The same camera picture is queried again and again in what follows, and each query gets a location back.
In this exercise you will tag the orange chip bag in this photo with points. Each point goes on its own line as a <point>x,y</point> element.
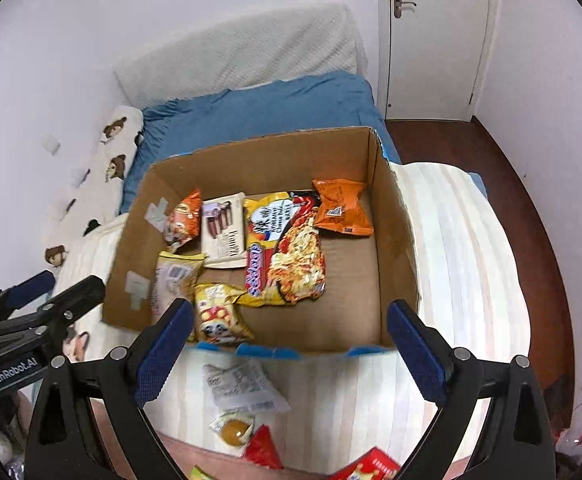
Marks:
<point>340,209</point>

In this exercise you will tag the striped cream blanket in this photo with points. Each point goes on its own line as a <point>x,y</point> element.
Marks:
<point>343,403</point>

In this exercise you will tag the white snack packet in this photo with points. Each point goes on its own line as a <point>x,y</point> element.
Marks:
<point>244,388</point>

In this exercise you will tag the white animal print pillow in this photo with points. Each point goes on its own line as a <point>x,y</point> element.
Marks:
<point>98,197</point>

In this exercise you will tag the metal door handle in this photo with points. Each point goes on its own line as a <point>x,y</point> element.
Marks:
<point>399,6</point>

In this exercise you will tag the beige snack bag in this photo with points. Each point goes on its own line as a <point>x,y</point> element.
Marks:
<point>175,277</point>

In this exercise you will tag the colourful candy bag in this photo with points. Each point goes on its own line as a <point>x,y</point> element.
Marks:
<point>198,474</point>

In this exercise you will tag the cardboard box with blue print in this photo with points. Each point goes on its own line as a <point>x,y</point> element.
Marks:
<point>363,274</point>

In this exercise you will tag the white chocolate stick box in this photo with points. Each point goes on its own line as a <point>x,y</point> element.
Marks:
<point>222,232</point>

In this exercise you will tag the red instant noodle packet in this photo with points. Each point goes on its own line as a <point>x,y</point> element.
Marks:
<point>298,266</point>

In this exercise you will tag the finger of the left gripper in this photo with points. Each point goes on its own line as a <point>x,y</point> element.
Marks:
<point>18,296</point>
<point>60,311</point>

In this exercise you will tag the yellow panda snack bag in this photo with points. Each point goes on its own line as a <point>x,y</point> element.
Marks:
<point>218,317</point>

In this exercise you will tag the orange panda snack bag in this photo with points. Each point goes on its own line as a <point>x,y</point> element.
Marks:
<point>183,223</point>

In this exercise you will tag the red snack box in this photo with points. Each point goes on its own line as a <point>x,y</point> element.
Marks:
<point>373,465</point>

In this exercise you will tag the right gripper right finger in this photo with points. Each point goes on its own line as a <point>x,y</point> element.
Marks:
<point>515,440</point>

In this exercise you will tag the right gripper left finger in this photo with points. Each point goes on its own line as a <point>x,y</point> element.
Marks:
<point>64,440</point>

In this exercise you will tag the yellow blue snack bag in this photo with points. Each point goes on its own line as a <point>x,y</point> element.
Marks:
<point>264,220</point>

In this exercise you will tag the white door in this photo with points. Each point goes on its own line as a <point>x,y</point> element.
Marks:
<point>433,59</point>

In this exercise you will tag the orange jelly cup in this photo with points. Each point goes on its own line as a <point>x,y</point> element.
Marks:
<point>234,428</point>

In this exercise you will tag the small red snack packet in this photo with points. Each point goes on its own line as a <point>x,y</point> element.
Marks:
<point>261,450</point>

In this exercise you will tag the blue pillow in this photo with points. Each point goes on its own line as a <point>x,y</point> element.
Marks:
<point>177,127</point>

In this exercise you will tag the white headboard cushion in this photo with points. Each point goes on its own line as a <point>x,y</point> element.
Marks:
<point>246,52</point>

